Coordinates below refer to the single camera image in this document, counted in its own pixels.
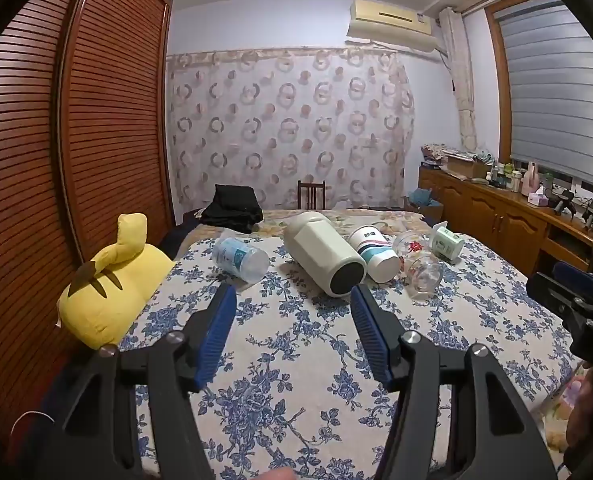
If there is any white cord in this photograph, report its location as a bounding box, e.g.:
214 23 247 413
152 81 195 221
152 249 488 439
10 410 54 442

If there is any clear plastic water bottle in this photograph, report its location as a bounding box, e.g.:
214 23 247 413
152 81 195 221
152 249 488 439
211 236 270 284

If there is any wooden sideboard cabinet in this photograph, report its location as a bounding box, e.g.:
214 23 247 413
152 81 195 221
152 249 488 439
418 167 593 277

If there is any plain clear glass cup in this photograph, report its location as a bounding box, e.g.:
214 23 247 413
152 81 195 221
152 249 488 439
403 252 445 301

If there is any blue cloth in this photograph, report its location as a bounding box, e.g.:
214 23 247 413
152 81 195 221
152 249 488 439
408 187 445 209

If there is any pink bottle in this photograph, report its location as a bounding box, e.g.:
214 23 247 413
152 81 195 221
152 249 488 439
523 161 540 196

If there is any small white green-print cup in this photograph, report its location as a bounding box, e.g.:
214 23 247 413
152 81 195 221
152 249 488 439
429 221 466 264

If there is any glass cup with red print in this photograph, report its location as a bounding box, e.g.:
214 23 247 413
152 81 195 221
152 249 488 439
392 231 430 262

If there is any dark wooden chair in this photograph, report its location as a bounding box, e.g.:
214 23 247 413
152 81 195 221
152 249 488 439
297 180 326 210

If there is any pink printed cloth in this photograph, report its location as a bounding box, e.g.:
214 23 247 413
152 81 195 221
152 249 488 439
540 367 593 453

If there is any wooden louvered wardrobe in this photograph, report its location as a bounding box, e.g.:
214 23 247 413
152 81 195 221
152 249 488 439
0 0 175 413

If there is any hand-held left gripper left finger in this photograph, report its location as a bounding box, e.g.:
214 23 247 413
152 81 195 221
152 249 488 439
39 284 238 480

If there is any lace side curtain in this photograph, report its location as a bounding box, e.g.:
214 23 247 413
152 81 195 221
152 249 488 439
438 6 478 153

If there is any circle-patterned curtain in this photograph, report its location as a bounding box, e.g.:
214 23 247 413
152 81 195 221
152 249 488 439
166 47 415 212

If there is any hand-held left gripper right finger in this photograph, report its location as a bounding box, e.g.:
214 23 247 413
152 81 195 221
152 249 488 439
350 284 560 480

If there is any person's right hand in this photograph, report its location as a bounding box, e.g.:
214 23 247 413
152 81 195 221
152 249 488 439
565 364 593 467

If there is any pile of folded fabrics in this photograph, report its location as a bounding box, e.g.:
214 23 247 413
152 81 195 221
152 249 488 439
421 142 493 169

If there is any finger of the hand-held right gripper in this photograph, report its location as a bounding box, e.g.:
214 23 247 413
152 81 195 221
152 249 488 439
553 261 593 307
526 272 584 333

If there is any blue floral blanket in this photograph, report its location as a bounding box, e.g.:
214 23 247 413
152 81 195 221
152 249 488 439
119 232 583 480

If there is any grey window blind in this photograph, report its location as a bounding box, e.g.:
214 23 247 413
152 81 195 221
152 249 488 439
496 0 593 187

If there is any large cream thermos bottle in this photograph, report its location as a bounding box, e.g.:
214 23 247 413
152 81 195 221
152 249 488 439
283 211 367 298

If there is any black folded clothing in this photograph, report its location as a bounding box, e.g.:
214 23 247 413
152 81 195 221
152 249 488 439
200 184 265 233

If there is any cardboard box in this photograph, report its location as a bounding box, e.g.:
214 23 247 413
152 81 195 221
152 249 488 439
446 155 488 179

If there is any yellow plush toy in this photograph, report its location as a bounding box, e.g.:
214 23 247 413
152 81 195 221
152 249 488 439
58 213 176 351

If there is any beige floral bed sheet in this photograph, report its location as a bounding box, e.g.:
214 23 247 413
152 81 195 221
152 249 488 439
254 207 427 242

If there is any cream wall air conditioner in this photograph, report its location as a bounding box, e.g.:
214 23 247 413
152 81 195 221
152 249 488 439
345 0 440 54

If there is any white striped paper cup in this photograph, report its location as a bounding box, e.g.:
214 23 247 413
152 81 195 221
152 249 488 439
347 225 401 282

